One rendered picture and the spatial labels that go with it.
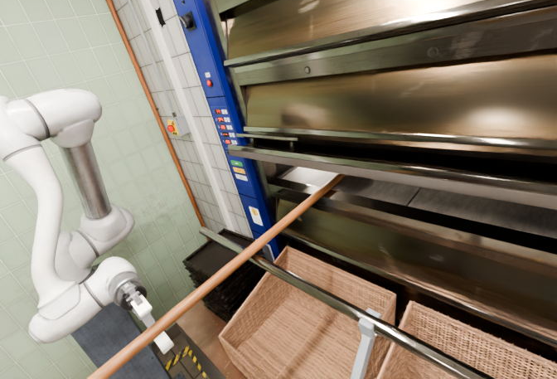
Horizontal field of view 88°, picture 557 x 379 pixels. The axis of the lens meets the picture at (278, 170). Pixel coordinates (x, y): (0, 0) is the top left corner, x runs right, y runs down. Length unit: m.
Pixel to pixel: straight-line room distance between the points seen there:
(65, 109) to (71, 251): 0.60
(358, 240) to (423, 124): 0.53
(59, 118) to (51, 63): 0.78
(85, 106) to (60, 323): 0.66
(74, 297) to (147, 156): 1.10
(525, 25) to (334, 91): 0.45
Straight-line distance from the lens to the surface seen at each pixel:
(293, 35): 0.94
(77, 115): 1.16
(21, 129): 1.12
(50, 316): 1.10
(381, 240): 1.11
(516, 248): 0.93
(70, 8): 1.97
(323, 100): 0.95
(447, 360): 0.69
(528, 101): 0.76
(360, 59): 0.84
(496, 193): 0.68
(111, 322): 1.63
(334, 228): 1.20
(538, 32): 0.73
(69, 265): 1.48
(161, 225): 2.12
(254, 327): 1.52
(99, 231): 1.47
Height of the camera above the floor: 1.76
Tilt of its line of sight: 24 degrees down
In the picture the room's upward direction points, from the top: 15 degrees counter-clockwise
